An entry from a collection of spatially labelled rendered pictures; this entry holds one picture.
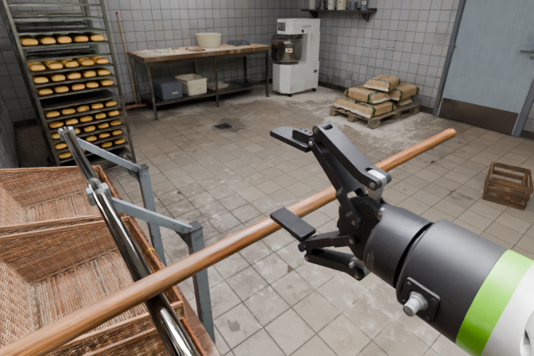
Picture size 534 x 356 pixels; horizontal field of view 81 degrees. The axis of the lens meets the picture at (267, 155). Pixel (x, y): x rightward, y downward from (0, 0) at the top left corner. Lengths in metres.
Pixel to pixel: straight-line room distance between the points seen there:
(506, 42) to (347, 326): 4.11
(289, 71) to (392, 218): 5.52
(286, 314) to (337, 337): 0.29
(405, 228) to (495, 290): 0.08
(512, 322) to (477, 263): 0.04
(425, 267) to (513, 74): 4.84
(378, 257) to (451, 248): 0.06
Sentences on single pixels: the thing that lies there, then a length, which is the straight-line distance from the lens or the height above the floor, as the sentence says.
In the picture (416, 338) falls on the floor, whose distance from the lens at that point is 2.02.
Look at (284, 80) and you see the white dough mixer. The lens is 5.84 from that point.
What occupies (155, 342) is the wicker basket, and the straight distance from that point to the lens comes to 1.06.
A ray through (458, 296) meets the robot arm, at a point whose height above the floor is 1.35.
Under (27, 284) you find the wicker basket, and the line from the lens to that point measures 1.55.
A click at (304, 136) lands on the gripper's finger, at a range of 0.38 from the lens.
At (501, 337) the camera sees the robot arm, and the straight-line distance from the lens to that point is 0.30.
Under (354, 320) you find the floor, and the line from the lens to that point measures 1.99.
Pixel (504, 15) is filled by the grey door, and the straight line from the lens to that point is 5.12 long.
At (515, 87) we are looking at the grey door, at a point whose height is 0.61.
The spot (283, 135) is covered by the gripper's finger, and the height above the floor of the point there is 1.40.
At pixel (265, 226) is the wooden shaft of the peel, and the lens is 0.56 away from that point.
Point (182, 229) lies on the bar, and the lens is 0.96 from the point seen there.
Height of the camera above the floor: 1.56
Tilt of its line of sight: 26 degrees down
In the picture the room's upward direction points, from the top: straight up
